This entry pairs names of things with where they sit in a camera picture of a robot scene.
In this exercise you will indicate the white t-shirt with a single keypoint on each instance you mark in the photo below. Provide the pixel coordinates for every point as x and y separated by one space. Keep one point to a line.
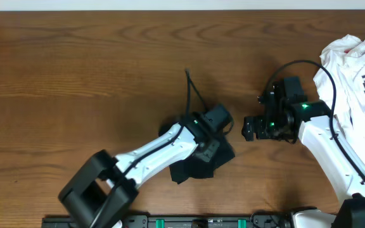
341 83

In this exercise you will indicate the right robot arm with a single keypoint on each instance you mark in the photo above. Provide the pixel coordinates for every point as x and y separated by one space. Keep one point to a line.
315 129

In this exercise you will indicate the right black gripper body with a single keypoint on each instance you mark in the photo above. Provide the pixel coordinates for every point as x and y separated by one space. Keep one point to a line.
268 127

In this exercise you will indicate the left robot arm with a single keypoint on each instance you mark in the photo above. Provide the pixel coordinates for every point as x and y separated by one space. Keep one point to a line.
102 190

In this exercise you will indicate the black polo shirt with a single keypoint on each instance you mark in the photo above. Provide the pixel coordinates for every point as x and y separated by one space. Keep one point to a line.
191 167

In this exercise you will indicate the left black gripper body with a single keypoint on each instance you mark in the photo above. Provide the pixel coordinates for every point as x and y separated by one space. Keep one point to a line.
208 151

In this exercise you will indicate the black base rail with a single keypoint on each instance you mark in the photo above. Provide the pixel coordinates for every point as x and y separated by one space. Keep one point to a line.
143 221

